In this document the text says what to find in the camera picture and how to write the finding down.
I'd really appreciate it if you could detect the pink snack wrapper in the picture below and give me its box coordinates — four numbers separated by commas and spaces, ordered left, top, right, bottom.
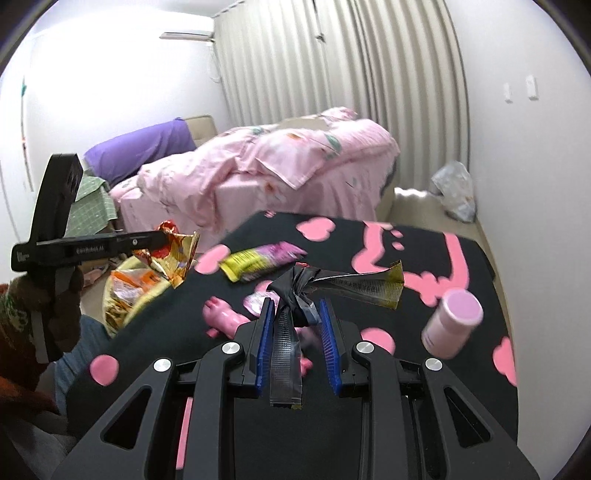
242, 281, 278, 319

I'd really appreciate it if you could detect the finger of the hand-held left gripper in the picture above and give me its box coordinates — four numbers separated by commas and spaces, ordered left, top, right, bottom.
131, 230, 168, 254

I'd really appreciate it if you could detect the pink white bottle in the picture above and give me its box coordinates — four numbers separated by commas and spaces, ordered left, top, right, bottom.
421, 288, 485, 360

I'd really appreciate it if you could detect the green checkered cloth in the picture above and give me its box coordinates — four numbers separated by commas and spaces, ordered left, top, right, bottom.
69, 173, 123, 241

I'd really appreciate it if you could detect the beige headboard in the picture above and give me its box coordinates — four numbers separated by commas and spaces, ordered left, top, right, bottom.
185, 114, 220, 151

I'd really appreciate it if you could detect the black yellow snack wrapper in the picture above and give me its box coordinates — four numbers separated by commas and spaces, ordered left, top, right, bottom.
265, 261, 404, 409

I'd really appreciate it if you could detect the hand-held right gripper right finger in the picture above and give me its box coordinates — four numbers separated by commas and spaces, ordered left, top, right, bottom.
318, 298, 541, 480

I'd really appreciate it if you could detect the yellow plastic bag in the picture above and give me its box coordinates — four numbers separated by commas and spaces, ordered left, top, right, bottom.
99, 254, 185, 342

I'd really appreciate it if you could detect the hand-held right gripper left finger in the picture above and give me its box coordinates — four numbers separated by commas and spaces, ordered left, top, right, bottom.
51, 298, 277, 480

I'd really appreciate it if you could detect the pink floral quilt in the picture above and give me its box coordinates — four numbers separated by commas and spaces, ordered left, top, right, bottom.
111, 107, 402, 241

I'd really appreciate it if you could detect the black pink-patterned tablecloth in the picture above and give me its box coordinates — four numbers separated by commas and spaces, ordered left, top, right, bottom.
65, 211, 520, 480

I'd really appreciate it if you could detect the person's left forearm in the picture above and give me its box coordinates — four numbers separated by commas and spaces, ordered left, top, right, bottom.
0, 281, 61, 416

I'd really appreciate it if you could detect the person's jeans leg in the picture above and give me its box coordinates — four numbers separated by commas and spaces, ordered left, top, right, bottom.
39, 316, 112, 444

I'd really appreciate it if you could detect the person's left hand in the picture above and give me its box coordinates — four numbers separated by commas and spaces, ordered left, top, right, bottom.
23, 265, 86, 365

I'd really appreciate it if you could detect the white air conditioner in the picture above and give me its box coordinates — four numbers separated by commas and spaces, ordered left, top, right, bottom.
159, 28, 217, 44

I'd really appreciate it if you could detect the yellow purple snack wrapper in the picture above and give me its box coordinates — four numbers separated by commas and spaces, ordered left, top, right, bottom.
218, 242, 308, 283

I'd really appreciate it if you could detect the purple pillow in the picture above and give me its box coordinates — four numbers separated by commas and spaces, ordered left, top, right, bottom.
83, 117, 199, 188

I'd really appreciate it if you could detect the orange snack bag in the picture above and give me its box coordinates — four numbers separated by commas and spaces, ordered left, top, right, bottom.
108, 268, 171, 301

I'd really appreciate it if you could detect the pink caterpillar toy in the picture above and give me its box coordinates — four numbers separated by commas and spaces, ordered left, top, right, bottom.
203, 295, 315, 377

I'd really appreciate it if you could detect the red gold snack wrapper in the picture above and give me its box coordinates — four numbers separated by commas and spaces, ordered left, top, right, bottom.
133, 220, 201, 289

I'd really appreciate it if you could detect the white pleated curtain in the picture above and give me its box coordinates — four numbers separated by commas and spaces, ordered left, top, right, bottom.
212, 0, 472, 222

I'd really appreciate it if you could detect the clear crumpled plastic bag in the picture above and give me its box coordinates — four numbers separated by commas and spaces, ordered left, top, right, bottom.
429, 161, 477, 223

